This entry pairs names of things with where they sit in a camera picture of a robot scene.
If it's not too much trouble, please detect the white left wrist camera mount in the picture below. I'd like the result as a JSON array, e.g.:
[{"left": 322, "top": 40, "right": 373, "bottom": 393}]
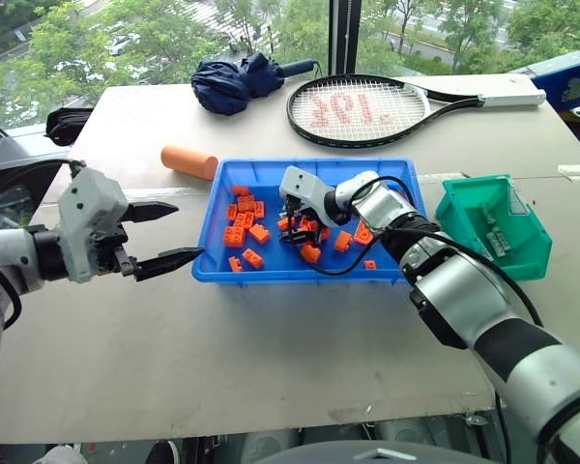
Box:
[{"left": 57, "top": 168, "right": 130, "bottom": 284}]

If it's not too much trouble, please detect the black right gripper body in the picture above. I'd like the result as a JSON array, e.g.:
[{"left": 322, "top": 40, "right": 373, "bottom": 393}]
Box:
[{"left": 282, "top": 191, "right": 330, "bottom": 234}]

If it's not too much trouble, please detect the dark grey angular equipment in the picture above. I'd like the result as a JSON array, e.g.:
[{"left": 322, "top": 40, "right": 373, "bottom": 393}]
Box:
[{"left": 0, "top": 110, "right": 73, "bottom": 228}]

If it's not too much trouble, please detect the navy folded umbrella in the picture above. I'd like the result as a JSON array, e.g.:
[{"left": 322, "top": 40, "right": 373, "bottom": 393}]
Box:
[{"left": 189, "top": 51, "right": 323, "bottom": 117}]

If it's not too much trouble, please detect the blue plastic bin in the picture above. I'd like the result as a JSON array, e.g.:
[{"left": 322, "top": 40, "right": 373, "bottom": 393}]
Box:
[{"left": 190, "top": 156, "right": 429, "bottom": 288}]

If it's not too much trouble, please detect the orange foam cylinder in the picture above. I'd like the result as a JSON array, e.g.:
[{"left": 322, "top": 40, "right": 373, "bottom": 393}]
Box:
[{"left": 160, "top": 144, "right": 219, "bottom": 182}]

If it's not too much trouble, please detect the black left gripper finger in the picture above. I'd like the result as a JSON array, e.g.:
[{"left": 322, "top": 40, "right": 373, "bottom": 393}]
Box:
[
  {"left": 134, "top": 246, "right": 206, "bottom": 283},
  {"left": 126, "top": 201, "right": 181, "bottom": 225}
]

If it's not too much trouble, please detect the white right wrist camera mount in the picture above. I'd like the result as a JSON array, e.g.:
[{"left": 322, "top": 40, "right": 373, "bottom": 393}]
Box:
[{"left": 278, "top": 165, "right": 339, "bottom": 228}]

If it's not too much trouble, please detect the green plastic bin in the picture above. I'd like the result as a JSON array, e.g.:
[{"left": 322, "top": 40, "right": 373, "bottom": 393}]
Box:
[{"left": 434, "top": 173, "right": 554, "bottom": 283}]

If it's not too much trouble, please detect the black white shoe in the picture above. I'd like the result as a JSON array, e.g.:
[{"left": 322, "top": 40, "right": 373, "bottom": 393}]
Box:
[{"left": 149, "top": 438, "right": 183, "bottom": 464}]

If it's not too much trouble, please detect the blue printed box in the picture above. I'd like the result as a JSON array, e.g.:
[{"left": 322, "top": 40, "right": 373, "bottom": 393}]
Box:
[{"left": 531, "top": 59, "right": 580, "bottom": 115}]

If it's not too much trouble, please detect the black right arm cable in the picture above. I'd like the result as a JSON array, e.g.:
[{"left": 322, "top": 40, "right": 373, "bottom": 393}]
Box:
[{"left": 295, "top": 176, "right": 545, "bottom": 331}]

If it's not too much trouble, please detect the black white tennis racket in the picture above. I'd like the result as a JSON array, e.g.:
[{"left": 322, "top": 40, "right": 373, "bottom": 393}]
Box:
[{"left": 286, "top": 73, "right": 548, "bottom": 149}]

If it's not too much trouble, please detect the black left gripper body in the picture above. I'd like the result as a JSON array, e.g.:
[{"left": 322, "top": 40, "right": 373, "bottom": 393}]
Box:
[{"left": 89, "top": 219, "right": 142, "bottom": 282}]

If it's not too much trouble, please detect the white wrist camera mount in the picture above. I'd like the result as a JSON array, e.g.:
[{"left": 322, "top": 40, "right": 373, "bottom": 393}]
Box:
[
  {"left": 278, "top": 165, "right": 339, "bottom": 228},
  {"left": 57, "top": 168, "right": 130, "bottom": 284}
]

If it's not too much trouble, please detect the dark window frame post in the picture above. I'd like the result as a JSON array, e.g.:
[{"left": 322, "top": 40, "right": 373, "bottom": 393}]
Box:
[{"left": 328, "top": 0, "right": 363, "bottom": 78}]

